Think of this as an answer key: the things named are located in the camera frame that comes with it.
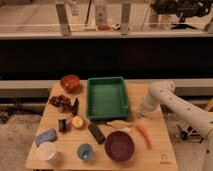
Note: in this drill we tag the blue folded towel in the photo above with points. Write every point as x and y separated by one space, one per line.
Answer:
48 136

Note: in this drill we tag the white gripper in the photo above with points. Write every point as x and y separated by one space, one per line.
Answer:
148 104

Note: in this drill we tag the orange carrot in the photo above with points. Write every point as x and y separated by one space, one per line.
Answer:
145 135

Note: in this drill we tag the white cup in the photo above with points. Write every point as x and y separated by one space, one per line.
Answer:
47 152

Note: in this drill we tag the orange-red bowl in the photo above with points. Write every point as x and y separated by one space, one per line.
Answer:
70 83

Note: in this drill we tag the purple bowl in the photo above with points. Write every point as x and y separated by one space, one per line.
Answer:
119 146

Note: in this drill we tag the wooden table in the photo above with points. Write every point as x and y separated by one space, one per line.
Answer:
160 157

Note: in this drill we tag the yellow-red apple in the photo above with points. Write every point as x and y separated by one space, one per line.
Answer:
77 122

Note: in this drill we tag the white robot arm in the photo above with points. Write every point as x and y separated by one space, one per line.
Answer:
162 92

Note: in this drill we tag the dark grape bunch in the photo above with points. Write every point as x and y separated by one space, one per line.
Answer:
61 102

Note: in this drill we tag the green plastic tray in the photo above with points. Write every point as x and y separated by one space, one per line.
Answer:
107 99

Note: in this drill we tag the black knife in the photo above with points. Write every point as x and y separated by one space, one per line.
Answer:
74 110

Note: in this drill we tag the small black block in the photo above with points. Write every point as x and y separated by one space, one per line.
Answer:
62 125

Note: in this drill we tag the blue cup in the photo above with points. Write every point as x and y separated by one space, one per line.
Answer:
85 152

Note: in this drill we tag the black remote control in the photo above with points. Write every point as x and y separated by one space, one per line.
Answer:
96 133

